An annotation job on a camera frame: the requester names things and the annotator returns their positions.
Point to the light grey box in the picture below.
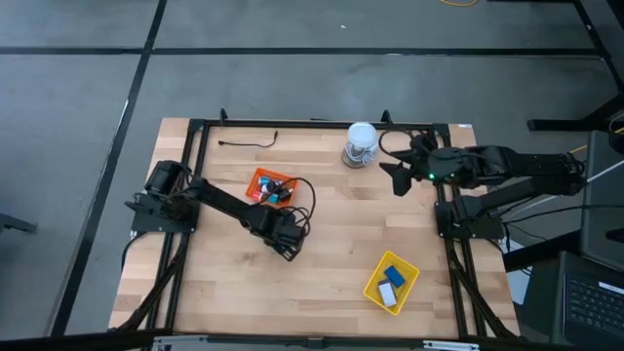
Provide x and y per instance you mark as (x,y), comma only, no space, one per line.
(387,293)

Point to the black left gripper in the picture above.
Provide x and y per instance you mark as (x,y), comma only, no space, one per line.
(287,231)

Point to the yellow plastic mesh basket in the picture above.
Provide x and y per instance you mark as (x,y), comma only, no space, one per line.
(374,286)

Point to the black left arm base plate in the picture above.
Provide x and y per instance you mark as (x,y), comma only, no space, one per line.
(146,224)

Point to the black side desk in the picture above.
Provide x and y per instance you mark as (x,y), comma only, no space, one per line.
(607,229)

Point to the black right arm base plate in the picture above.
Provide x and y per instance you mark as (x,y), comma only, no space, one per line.
(446,231)

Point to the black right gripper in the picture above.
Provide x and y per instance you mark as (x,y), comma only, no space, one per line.
(436,166)

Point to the black laptop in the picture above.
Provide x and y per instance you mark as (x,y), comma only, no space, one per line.
(595,304)

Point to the black neighbouring table leg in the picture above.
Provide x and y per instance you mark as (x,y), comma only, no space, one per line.
(560,125)

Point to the small pink office item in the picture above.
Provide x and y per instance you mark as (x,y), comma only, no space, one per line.
(257,196)

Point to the small all-black office item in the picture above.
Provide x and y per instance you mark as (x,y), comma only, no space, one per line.
(284,194)

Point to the black aluminium table frame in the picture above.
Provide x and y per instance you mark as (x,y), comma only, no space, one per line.
(317,125)

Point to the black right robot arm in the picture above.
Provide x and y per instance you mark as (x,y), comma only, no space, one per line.
(526,163)

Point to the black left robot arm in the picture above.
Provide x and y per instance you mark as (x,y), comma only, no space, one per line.
(224,200)

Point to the silver metal bracket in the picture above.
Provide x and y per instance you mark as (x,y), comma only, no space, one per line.
(180,341)
(448,345)

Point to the white mushroom table lamp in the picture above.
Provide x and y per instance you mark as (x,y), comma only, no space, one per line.
(362,134)

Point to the orange plastic mesh basket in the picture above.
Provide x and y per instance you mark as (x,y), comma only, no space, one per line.
(254,185)

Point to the bright blue box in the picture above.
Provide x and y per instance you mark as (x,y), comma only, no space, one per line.
(394,276)

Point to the grey chair leg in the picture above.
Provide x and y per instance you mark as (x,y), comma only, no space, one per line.
(17,224)

